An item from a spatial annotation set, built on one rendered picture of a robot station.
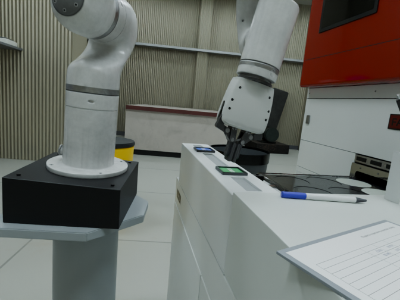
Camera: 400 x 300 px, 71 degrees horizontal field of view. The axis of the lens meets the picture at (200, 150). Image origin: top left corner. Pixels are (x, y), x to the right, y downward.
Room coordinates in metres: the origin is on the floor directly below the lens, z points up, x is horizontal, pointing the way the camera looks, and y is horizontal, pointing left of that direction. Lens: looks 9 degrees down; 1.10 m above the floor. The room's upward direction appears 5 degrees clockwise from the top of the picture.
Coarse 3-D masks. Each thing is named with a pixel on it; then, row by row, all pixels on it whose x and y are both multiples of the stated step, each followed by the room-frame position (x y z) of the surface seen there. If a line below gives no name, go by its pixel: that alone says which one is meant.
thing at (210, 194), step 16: (192, 144) 0.96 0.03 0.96; (192, 160) 0.77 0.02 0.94; (208, 160) 0.70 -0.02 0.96; (224, 160) 0.72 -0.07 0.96; (192, 176) 0.75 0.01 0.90; (208, 176) 0.59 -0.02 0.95; (224, 176) 0.55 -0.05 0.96; (240, 176) 0.56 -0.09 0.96; (192, 192) 0.73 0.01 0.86; (208, 192) 0.57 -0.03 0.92; (224, 192) 0.47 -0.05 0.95; (272, 192) 0.47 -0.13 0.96; (192, 208) 0.71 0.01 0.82; (208, 208) 0.56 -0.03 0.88; (224, 208) 0.47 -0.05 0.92; (208, 224) 0.55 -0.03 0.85; (224, 224) 0.46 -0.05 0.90; (208, 240) 0.54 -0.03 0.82; (224, 240) 0.45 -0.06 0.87; (224, 256) 0.44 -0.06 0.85
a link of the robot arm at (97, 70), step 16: (128, 16) 0.69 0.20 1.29; (112, 32) 0.66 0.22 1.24; (128, 32) 0.71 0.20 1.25; (96, 48) 0.70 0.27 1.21; (112, 48) 0.70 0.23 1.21; (128, 48) 0.72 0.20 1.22; (80, 64) 0.62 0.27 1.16; (96, 64) 0.64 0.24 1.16; (112, 64) 0.66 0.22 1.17; (80, 80) 0.62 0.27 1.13; (96, 80) 0.63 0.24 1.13; (112, 80) 0.65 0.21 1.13
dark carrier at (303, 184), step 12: (276, 180) 0.80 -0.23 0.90; (288, 180) 0.81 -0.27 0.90; (300, 180) 0.83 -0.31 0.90; (312, 180) 0.84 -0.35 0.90; (324, 180) 0.86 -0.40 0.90; (336, 180) 0.87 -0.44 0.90; (360, 180) 0.90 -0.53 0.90; (300, 192) 0.70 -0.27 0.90; (312, 192) 0.71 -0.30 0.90; (324, 192) 0.72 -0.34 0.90; (336, 192) 0.73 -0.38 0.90; (348, 192) 0.74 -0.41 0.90; (360, 192) 0.75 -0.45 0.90
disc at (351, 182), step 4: (340, 180) 0.87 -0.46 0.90; (344, 180) 0.88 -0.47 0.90; (348, 180) 0.88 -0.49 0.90; (352, 180) 0.89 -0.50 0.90; (356, 180) 0.89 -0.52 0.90; (348, 184) 0.83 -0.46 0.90; (352, 184) 0.84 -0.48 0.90; (356, 184) 0.84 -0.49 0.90; (360, 184) 0.85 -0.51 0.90; (364, 184) 0.85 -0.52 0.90; (368, 184) 0.86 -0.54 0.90
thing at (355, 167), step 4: (352, 164) 1.00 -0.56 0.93; (356, 164) 0.99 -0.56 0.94; (360, 164) 0.97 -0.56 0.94; (352, 168) 1.00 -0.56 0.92; (356, 168) 0.98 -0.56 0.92; (360, 168) 0.96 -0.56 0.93; (364, 168) 0.95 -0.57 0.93; (368, 168) 0.93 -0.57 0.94; (372, 168) 0.92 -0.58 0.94; (376, 168) 0.91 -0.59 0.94; (352, 172) 1.00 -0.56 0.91; (356, 172) 0.98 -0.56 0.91; (364, 172) 0.94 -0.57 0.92; (368, 172) 0.93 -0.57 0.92; (372, 172) 0.91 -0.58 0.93; (376, 172) 0.90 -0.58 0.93; (380, 172) 0.88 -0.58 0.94; (384, 172) 0.87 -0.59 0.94; (388, 172) 0.87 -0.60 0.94; (356, 176) 0.99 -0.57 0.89; (376, 176) 0.90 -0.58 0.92; (380, 176) 0.88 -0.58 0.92; (384, 176) 0.87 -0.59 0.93; (388, 176) 0.85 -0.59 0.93
